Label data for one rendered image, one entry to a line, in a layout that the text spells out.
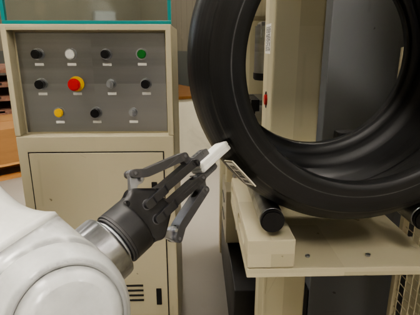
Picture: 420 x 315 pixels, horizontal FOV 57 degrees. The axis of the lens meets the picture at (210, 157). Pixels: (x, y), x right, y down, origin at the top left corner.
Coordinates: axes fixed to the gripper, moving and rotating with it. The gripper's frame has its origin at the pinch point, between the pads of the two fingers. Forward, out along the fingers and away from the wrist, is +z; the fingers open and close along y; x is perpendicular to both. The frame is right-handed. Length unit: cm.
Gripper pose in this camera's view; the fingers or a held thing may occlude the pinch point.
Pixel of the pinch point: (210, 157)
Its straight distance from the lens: 62.0
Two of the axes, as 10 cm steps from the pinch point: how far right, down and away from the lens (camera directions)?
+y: 5.0, 8.3, 2.6
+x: 6.1, -1.2, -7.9
